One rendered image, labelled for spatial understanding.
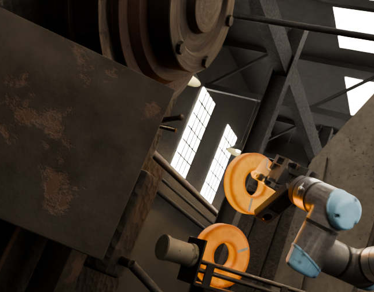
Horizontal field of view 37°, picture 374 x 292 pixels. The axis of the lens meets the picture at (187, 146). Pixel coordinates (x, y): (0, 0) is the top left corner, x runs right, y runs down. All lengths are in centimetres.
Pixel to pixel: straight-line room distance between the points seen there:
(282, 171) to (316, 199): 15
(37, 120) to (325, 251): 89
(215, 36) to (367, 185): 264
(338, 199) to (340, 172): 265
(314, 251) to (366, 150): 267
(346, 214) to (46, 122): 86
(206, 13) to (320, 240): 51
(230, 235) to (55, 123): 105
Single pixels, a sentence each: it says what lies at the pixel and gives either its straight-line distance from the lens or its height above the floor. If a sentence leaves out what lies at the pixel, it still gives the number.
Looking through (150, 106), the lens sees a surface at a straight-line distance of 42.
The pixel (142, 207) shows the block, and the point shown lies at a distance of 126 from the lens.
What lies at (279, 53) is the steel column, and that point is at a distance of 1013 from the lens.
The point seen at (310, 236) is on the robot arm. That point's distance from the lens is 120.
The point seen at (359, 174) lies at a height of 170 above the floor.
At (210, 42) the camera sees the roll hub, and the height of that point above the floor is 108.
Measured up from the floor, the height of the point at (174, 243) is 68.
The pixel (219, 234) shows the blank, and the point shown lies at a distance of 140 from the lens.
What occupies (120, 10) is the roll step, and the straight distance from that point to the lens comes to 101.
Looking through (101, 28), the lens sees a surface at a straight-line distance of 100.
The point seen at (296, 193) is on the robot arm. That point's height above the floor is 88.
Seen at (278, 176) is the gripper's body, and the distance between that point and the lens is 133.
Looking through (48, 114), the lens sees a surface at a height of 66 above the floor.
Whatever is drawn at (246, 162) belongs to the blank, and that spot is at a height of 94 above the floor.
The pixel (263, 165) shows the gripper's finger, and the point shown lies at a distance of 142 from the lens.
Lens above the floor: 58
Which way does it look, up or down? 14 degrees up
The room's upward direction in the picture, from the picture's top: 22 degrees clockwise
